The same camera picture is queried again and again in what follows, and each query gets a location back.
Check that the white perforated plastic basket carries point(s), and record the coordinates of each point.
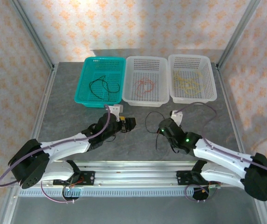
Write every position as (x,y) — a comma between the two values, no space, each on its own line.
(189,61)
(142,64)

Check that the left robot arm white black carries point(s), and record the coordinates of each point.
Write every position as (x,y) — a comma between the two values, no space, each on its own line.
(65,145)

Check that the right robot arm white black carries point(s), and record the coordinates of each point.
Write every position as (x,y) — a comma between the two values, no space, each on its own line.
(221,154)

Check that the teal perforated plastic basket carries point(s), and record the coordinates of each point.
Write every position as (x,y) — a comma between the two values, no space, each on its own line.
(86,77)

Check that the aluminium mounting rail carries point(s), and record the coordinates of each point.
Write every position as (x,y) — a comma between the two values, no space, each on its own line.
(135,172)

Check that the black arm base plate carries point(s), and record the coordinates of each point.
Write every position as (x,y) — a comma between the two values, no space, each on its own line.
(182,178)
(87,178)

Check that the aluminium frame post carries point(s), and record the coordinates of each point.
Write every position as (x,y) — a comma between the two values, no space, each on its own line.
(238,32)
(34,35)

